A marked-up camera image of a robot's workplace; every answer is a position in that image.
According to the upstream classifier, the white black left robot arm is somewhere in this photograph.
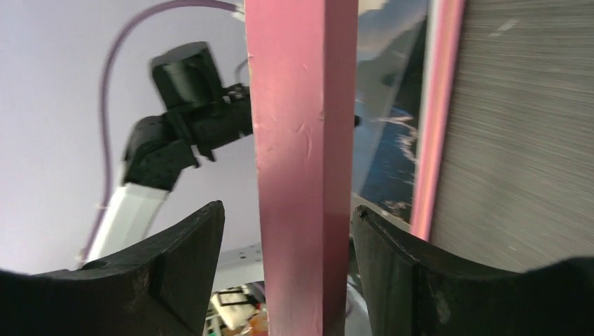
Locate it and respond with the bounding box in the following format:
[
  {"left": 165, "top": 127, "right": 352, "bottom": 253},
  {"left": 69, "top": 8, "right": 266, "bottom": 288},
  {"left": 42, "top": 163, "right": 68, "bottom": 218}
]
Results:
[{"left": 83, "top": 42, "right": 253, "bottom": 263}]

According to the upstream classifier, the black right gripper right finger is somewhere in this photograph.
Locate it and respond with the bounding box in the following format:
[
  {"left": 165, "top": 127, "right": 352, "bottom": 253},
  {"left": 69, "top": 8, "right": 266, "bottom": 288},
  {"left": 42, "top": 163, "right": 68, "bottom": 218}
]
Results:
[{"left": 352, "top": 206, "right": 593, "bottom": 335}]

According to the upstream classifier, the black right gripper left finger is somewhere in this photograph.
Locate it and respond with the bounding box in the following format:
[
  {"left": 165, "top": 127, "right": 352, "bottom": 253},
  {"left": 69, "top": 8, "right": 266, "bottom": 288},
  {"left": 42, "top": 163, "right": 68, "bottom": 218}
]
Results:
[{"left": 1, "top": 201, "right": 225, "bottom": 335}]

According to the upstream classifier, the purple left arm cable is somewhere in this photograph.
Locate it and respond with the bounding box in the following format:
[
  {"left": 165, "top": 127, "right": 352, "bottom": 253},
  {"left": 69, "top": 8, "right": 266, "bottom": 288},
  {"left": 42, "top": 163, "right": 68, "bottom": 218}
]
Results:
[{"left": 78, "top": 0, "right": 244, "bottom": 263}]

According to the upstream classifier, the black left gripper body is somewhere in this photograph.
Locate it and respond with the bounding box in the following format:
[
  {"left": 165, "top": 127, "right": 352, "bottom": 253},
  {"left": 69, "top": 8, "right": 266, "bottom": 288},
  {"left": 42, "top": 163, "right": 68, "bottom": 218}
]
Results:
[{"left": 150, "top": 41, "right": 253, "bottom": 162}]

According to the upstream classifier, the mountain landscape photo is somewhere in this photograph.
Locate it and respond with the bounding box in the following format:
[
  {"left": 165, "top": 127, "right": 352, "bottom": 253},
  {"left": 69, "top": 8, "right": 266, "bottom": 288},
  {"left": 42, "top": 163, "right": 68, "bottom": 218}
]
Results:
[{"left": 352, "top": 0, "right": 429, "bottom": 223}]

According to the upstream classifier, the pink wooden picture frame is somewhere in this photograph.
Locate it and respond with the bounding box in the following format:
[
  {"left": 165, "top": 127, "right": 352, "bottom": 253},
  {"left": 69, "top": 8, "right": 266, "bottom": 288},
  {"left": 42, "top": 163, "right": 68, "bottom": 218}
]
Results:
[{"left": 244, "top": 0, "right": 467, "bottom": 336}]

